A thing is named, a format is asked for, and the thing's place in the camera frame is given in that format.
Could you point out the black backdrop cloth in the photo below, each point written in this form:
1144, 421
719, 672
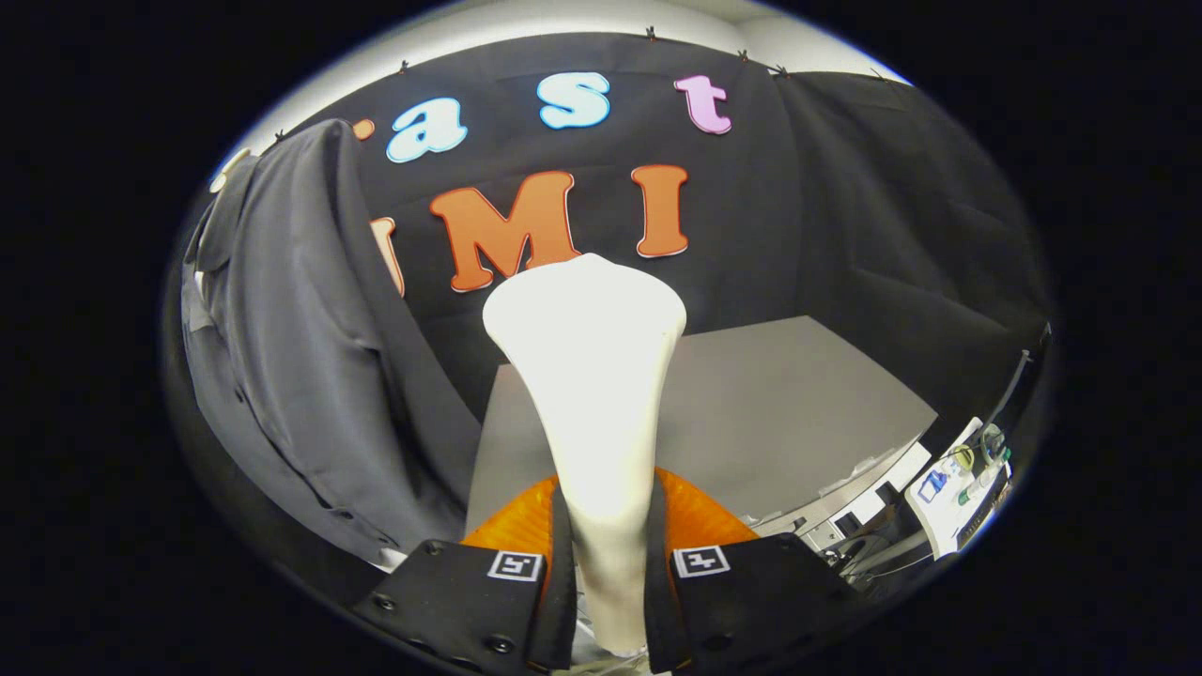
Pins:
826, 216

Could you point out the grey cabinet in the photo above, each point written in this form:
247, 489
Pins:
779, 413

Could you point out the grey button shirt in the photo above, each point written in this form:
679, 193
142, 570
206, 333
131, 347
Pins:
300, 329

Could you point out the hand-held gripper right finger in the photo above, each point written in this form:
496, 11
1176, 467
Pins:
761, 601

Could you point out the cluttered white side table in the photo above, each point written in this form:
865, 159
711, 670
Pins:
953, 483

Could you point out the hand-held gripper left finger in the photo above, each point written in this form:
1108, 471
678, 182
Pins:
451, 601

